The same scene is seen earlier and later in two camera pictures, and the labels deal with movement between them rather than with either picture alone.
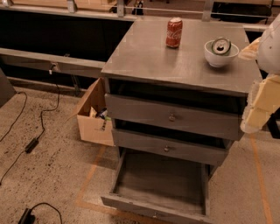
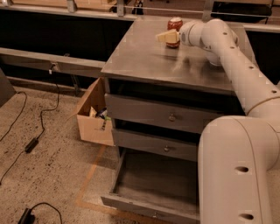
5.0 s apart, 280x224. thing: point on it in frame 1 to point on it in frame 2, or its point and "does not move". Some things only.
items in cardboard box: [100, 114] does not move
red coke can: [174, 31] does not move
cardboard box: [94, 122] does not move
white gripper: [270, 49] to [186, 35]
